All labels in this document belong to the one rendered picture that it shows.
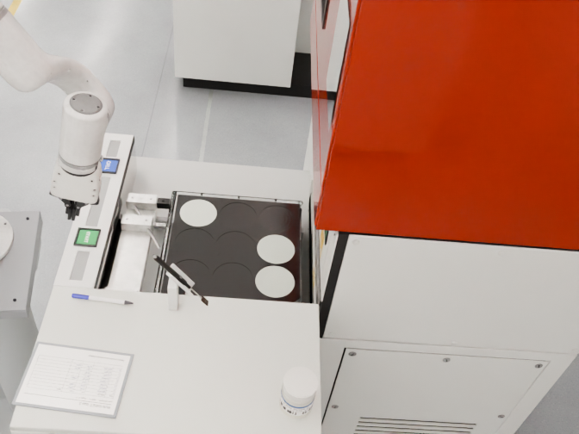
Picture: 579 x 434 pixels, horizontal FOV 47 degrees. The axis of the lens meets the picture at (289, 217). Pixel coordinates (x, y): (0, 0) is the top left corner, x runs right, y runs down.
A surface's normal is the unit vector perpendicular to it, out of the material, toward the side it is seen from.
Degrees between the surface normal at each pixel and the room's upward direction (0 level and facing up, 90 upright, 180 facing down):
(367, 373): 90
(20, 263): 3
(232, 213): 0
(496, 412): 90
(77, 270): 0
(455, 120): 90
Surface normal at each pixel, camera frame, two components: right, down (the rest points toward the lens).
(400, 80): -0.01, 0.73
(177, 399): 0.11, -0.67
